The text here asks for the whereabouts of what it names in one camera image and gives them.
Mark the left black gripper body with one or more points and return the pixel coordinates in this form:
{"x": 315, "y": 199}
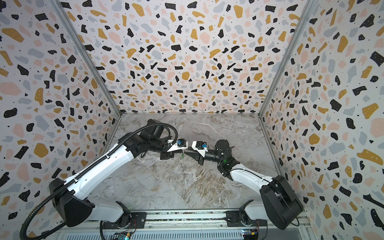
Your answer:
{"x": 165, "y": 153}

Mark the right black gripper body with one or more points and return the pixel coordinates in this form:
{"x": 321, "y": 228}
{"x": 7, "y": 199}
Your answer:
{"x": 199, "y": 156}

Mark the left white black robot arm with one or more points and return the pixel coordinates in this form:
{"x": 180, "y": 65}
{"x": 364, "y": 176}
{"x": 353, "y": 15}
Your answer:
{"x": 72, "y": 201}

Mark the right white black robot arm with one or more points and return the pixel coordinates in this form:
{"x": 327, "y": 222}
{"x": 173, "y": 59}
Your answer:
{"x": 280, "y": 205}

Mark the right electronics board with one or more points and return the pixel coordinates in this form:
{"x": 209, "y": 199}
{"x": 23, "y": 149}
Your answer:
{"x": 251, "y": 234}

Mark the electronics board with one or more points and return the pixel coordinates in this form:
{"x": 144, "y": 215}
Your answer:
{"x": 127, "y": 235}
{"x": 251, "y": 234}

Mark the left electronics board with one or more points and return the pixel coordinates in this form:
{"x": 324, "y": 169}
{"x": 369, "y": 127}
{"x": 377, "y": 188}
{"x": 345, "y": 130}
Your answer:
{"x": 127, "y": 235}

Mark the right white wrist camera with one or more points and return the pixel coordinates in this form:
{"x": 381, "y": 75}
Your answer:
{"x": 201, "y": 147}

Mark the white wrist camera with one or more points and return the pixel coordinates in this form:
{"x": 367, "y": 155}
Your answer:
{"x": 180, "y": 144}
{"x": 201, "y": 147}

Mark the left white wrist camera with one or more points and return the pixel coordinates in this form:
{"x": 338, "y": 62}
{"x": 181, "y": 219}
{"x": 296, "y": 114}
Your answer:
{"x": 180, "y": 144}

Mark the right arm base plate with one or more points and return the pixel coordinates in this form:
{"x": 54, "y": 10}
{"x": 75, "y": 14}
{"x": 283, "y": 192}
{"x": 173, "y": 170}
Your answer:
{"x": 237, "y": 218}

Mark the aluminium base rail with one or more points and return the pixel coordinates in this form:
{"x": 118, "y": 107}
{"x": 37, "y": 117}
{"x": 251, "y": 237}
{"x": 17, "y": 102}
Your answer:
{"x": 189, "y": 225}

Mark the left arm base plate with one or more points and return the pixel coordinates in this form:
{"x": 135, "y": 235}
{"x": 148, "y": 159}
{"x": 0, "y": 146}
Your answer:
{"x": 133, "y": 221}

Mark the left aluminium corner post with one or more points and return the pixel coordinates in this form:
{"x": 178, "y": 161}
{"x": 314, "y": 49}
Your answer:
{"x": 64, "y": 19}

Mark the aluminium corner post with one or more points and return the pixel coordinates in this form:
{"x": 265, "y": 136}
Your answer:
{"x": 309, "y": 8}
{"x": 64, "y": 19}

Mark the right aluminium corner post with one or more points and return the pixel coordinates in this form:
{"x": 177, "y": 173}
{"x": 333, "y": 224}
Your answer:
{"x": 309, "y": 8}

